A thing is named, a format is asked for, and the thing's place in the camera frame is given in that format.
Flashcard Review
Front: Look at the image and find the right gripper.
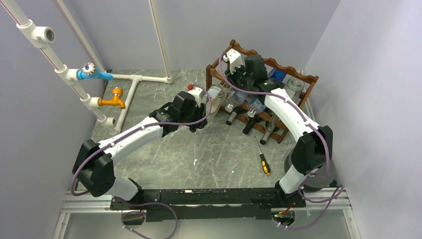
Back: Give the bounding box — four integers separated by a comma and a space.
224, 62, 253, 92

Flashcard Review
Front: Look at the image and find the blue square bottle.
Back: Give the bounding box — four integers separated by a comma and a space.
224, 91, 248, 112

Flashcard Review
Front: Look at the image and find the wooden wine rack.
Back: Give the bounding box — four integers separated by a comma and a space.
205, 39, 320, 144

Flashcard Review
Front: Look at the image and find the labelled dark wine bottle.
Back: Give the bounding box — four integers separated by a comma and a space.
225, 111, 242, 125

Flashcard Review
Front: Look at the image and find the clear tall bottle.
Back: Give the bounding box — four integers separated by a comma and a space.
265, 77, 306, 134

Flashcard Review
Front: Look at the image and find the dark green wine bottle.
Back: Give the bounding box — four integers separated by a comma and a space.
259, 130, 274, 145

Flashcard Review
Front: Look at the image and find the clear stoppered glass bottle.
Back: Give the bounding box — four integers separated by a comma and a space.
247, 69, 287, 117

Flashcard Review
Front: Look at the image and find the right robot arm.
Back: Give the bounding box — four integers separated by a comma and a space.
218, 51, 333, 207

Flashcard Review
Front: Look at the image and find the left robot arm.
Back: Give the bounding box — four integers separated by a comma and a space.
71, 87, 210, 209

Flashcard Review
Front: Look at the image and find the orange brass tap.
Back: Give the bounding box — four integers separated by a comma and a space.
97, 87, 126, 110

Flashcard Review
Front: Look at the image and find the yellow black screwdriver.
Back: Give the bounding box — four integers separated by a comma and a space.
254, 137, 271, 176

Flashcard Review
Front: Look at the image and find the blue tap valve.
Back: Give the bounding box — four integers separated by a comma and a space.
77, 63, 113, 81

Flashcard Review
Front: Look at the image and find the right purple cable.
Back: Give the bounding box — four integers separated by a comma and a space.
218, 51, 345, 231

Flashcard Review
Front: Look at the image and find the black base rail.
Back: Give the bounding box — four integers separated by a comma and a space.
110, 187, 307, 222

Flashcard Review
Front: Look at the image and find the white pvc pipe frame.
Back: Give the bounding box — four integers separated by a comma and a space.
0, 0, 173, 135

